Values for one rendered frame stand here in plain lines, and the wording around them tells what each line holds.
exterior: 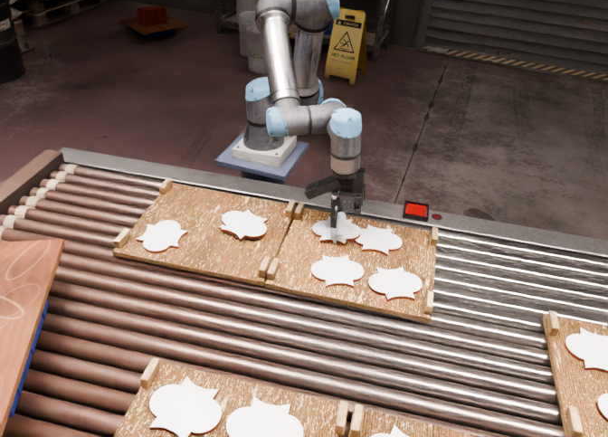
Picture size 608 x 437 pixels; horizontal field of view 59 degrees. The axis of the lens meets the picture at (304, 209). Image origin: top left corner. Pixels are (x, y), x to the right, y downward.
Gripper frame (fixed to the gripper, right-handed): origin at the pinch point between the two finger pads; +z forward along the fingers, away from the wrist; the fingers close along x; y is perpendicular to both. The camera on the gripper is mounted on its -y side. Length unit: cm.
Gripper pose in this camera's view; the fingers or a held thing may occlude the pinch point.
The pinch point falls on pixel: (336, 230)
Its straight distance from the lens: 152.0
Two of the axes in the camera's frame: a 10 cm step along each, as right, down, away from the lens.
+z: 0.2, 8.3, 5.6
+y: 9.7, 1.2, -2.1
